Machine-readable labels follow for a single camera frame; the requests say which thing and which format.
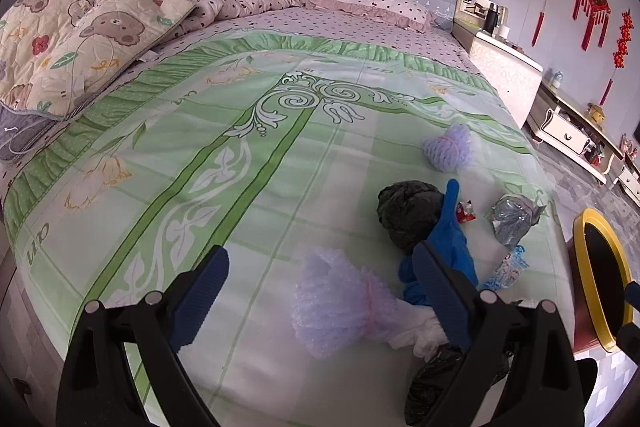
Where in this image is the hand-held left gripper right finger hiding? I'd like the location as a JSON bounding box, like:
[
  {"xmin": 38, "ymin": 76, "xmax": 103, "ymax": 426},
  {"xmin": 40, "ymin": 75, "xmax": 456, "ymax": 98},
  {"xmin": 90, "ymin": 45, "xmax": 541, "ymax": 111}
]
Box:
[{"xmin": 411, "ymin": 239, "xmax": 586, "ymax": 427}]

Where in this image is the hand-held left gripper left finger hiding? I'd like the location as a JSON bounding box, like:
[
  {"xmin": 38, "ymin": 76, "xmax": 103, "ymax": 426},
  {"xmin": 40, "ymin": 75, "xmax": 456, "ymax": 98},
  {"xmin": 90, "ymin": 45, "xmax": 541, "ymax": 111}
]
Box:
[{"xmin": 55, "ymin": 244, "xmax": 231, "ymax": 427}]

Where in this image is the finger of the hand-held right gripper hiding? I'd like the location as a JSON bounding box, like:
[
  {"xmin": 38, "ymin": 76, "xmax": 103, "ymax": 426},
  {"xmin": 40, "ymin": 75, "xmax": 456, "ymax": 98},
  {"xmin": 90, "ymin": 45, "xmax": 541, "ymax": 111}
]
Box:
[
  {"xmin": 574, "ymin": 357, "xmax": 599, "ymax": 408},
  {"xmin": 616, "ymin": 279, "xmax": 640, "ymax": 354}
]

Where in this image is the yellow rimmed black trash bin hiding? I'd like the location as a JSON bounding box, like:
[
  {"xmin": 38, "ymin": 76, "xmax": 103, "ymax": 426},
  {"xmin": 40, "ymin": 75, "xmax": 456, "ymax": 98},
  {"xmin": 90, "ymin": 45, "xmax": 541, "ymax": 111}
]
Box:
[{"xmin": 572, "ymin": 208, "xmax": 636, "ymax": 354}]

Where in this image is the blue rubber glove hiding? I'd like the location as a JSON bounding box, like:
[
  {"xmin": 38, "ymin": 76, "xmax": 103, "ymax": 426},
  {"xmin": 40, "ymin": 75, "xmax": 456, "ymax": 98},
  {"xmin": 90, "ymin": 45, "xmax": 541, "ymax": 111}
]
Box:
[{"xmin": 398, "ymin": 178, "xmax": 479, "ymax": 308}]

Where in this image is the blue white snack wrapper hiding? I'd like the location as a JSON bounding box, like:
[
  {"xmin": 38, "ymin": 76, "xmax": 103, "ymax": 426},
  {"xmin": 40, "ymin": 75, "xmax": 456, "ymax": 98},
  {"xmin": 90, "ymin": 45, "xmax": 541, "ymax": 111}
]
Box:
[{"xmin": 482, "ymin": 245, "xmax": 529, "ymax": 292}]

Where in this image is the white crumpled plastic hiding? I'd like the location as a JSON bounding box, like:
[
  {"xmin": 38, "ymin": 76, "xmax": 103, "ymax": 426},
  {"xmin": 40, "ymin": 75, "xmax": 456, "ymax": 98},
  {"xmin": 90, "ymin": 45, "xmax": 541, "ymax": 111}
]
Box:
[{"xmin": 387, "ymin": 299, "xmax": 451, "ymax": 358}]

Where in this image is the crumpled black plastic bag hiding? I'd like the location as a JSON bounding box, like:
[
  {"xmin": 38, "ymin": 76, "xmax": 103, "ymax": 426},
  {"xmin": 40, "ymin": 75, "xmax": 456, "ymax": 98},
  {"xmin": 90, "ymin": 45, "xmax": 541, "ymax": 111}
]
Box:
[
  {"xmin": 376, "ymin": 180, "xmax": 446, "ymax": 253},
  {"xmin": 404, "ymin": 342, "xmax": 516, "ymax": 427}
]

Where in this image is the grey crumpled plastic bag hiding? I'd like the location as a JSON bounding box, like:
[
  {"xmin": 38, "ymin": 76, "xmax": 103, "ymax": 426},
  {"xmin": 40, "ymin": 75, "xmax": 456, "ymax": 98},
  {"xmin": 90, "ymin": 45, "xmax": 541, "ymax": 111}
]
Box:
[{"xmin": 489, "ymin": 194, "xmax": 547, "ymax": 248}]

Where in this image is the small white side cabinet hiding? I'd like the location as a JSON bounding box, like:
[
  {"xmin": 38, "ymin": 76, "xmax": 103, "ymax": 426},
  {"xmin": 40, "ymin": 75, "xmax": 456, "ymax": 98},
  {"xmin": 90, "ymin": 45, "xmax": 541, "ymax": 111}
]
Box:
[{"xmin": 612, "ymin": 152, "xmax": 640, "ymax": 202}]

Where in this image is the bed with green floral sheet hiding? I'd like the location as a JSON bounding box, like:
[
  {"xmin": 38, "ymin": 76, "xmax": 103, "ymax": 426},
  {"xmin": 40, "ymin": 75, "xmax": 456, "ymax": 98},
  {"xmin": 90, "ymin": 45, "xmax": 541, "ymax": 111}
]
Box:
[{"xmin": 0, "ymin": 0, "xmax": 561, "ymax": 427}]

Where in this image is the large white media cabinet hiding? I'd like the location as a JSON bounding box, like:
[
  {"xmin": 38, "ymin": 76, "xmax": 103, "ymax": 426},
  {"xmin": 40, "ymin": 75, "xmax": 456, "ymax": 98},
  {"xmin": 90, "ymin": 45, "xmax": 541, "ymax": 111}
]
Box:
[{"xmin": 525, "ymin": 79, "xmax": 628, "ymax": 185}]

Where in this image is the white nightstand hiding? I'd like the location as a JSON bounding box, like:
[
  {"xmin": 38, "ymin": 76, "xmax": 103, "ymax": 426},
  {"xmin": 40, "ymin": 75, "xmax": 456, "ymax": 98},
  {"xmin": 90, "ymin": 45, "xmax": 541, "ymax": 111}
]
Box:
[{"xmin": 452, "ymin": 14, "xmax": 544, "ymax": 130}]

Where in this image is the black thermos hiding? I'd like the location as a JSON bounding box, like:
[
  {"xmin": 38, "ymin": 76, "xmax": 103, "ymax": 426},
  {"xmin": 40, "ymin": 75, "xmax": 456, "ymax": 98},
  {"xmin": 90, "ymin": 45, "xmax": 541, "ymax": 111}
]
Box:
[{"xmin": 482, "ymin": 3, "xmax": 501, "ymax": 35}]

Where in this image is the bear print quilt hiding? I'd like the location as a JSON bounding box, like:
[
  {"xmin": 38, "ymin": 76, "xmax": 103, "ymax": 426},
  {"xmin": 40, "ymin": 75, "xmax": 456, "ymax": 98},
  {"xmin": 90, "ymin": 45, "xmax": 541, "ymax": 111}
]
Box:
[{"xmin": 0, "ymin": 0, "xmax": 197, "ymax": 122}]

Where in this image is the cream desktop organizer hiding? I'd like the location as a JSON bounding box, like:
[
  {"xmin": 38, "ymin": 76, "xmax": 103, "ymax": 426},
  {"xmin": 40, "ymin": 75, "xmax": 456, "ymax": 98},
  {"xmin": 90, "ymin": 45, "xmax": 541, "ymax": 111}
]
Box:
[{"xmin": 457, "ymin": 0, "xmax": 510, "ymax": 32}]

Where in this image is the pink dotted quilt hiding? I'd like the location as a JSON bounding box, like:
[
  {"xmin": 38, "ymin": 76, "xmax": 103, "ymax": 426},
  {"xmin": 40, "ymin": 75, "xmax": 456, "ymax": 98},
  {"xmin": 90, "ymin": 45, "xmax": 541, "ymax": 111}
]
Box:
[{"xmin": 180, "ymin": 0, "xmax": 316, "ymax": 32}]

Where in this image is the grey coiled cable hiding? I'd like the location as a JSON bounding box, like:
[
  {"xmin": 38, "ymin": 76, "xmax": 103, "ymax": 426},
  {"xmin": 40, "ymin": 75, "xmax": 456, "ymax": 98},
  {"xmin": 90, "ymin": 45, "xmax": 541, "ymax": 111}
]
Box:
[{"xmin": 0, "ymin": 109, "xmax": 96, "ymax": 158}]

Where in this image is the red diamond wall hanging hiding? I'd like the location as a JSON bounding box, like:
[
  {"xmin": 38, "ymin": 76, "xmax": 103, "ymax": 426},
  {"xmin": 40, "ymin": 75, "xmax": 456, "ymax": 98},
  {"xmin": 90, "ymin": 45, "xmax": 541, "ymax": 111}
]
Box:
[{"xmin": 572, "ymin": 0, "xmax": 612, "ymax": 52}]

